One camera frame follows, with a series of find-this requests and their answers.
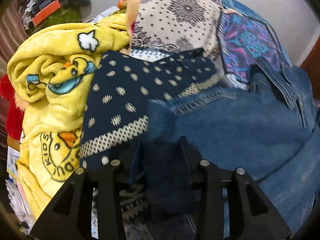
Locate yellow duck fleece blanket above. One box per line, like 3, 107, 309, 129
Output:
7, 14, 129, 218

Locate pile of clothes on bag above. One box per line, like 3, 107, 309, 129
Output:
21, 0, 52, 30

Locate striped maroon curtain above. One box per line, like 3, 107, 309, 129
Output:
1, 0, 28, 160

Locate blue denim jeans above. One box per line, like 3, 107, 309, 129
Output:
136, 58, 319, 239

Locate red plush toy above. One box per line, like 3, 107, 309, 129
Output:
1, 74, 24, 140

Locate dark green storage bag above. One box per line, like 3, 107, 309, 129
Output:
25, 0, 91, 35

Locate patchwork patterned bedspread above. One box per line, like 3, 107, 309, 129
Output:
80, 0, 293, 240

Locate brown wooden door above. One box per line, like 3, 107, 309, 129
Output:
301, 39, 319, 81

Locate orange box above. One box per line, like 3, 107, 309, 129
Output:
32, 0, 61, 26

